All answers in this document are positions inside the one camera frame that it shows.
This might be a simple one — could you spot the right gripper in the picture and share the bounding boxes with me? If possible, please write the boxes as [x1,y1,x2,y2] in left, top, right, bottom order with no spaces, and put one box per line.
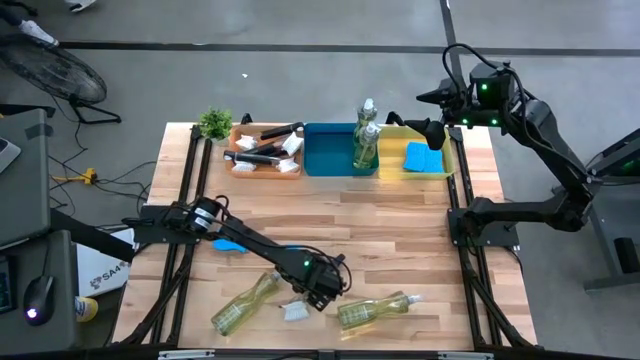
[404,79,504,151]

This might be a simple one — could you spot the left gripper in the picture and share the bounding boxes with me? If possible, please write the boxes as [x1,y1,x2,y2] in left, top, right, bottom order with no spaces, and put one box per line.
[289,257,346,312]

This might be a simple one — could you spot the green dish soap pump bottle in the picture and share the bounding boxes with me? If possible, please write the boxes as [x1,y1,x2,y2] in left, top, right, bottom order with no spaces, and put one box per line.
[336,290,423,331]
[355,97,380,131]
[209,271,282,337]
[352,121,382,170]

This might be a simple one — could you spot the yellow plastic bin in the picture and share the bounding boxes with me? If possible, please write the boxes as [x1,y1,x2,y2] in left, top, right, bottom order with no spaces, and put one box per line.
[377,124,456,181]

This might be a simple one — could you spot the blue plastic bin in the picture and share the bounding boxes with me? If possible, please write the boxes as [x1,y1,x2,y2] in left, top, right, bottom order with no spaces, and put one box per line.
[302,122,380,178]

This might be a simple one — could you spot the orange plastic bin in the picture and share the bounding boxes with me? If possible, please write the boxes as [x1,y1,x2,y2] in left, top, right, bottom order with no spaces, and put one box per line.
[226,123,305,180]

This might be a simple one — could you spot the small green potted plant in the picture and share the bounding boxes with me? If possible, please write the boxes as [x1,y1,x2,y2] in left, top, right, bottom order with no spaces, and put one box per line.
[197,107,235,146]

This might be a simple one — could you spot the grey metal workstation stand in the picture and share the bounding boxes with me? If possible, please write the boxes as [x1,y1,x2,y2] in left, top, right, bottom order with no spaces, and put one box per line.
[582,127,640,294]

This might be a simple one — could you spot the white printed box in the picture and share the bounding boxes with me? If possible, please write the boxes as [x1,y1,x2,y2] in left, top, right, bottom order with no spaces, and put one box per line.
[74,227,135,299]

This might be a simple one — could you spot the small black box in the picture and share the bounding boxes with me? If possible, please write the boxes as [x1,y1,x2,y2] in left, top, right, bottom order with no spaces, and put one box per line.
[613,237,640,275]

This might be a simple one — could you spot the yellow round object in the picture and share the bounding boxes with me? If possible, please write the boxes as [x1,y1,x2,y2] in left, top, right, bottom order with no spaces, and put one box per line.
[74,295,100,324]

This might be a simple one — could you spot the black diagonal bar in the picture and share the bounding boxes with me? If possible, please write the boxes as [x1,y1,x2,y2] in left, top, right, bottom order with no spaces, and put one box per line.
[49,207,137,264]

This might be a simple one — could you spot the grey desk top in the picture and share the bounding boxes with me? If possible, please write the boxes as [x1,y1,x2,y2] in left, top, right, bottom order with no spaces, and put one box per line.
[0,229,80,354]
[0,108,52,249]

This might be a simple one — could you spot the black computer mouse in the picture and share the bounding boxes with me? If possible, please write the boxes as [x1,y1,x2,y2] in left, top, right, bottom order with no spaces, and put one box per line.
[22,274,56,327]

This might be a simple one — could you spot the black keyboard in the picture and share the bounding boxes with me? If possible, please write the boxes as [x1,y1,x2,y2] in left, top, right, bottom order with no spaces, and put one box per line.
[0,254,17,316]

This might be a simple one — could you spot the black tape strip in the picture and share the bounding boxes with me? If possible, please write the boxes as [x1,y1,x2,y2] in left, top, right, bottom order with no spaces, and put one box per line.
[24,122,54,140]

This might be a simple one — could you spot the black floor fan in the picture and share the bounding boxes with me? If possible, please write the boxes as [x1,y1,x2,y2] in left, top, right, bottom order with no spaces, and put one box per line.
[0,33,124,126]

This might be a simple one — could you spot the silver laptop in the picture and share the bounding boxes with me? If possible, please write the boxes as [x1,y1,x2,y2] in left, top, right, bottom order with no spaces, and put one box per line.
[0,137,22,175]

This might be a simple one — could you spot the person's leg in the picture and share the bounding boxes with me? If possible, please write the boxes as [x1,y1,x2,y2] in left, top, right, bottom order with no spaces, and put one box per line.
[0,0,39,31]

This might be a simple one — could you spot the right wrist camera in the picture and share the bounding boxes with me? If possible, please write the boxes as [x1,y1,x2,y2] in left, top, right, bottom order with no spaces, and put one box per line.
[468,60,516,109]

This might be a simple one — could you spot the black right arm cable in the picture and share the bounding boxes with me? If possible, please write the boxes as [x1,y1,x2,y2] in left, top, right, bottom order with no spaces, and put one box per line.
[442,42,531,131]

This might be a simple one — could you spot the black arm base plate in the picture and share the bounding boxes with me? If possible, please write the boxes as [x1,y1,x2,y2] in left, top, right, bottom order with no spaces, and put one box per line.
[132,204,201,246]
[447,207,521,248]

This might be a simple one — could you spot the black aluminium frame rails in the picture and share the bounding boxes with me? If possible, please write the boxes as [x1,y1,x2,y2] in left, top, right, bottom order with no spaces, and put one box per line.
[112,124,214,349]
[446,127,540,349]

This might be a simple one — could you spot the silver metal bracket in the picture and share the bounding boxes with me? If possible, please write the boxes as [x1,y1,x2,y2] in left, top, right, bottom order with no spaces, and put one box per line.
[437,351,496,360]
[157,349,216,360]

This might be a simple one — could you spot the yellow cable connector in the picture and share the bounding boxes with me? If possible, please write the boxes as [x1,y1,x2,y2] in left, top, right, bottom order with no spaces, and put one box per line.
[49,167,99,186]

